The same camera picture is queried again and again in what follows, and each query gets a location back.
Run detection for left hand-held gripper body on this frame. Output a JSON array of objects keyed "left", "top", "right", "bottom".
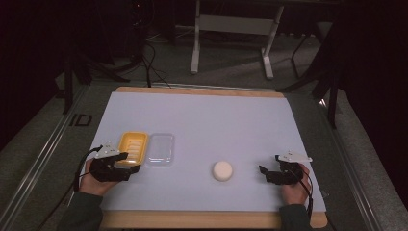
[{"left": 89, "top": 141, "right": 133, "bottom": 183}]

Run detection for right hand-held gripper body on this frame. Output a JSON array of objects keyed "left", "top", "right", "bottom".
[{"left": 272, "top": 151, "right": 313, "bottom": 186}]

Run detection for yellow soap dish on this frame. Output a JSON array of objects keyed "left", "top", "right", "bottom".
[{"left": 115, "top": 130, "right": 150, "bottom": 167}]

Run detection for round white soap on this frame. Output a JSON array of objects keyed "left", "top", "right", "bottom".
[{"left": 212, "top": 160, "right": 234, "bottom": 183}]

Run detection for person's left hand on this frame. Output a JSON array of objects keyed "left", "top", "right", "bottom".
[{"left": 79, "top": 159, "right": 119, "bottom": 196}]

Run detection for person's right hand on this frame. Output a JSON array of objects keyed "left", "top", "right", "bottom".
[{"left": 281, "top": 163, "right": 312, "bottom": 206}]

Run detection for clear plastic lid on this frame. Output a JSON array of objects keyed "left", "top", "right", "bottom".
[{"left": 145, "top": 132, "right": 176, "bottom": 167}]

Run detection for white table mat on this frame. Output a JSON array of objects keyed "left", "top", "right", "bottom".
[{"left": 89, "top": 90, "right": 327, "bottom": 213}]

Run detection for black metal stand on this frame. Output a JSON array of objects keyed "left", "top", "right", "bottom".
[
  {"left": 276, "top": 32, "right": 342, "bottom": 130},
  {"left": 56, "top": 47, "right": 131, "bottom": 116}
]

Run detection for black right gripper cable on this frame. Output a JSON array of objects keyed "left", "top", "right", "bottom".
[{"left": 288, "top": 167, "right": 316, "bottom": 220}]

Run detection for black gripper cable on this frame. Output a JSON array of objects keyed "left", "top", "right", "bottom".
[
  {"left": 72, "top": 145, "right": 104, "bottom": 193},
  {"left": 288, "top": 167, "right": 316, "bottom": 220}
]

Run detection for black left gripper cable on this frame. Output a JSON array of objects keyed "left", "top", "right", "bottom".
[{"left": 72, "top": 145, "right": 104, "bottom": 193}]

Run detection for metal floor rail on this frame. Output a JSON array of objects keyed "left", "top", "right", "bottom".
[
  {"left": 319, "top": 97, "right": 384, "bottom": 231},
  {"left": 0, "top": 85, "right": 89, "bottom": 231}
]

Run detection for black floor cables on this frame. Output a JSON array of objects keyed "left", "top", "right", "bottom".
[{"left": 140, "top": 39, "right": 172, "bottom": 89}]

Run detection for white metal desk frame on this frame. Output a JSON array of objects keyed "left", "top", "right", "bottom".
[{"left": 190, "top": 0, "right": 285, "bottom": 80}]

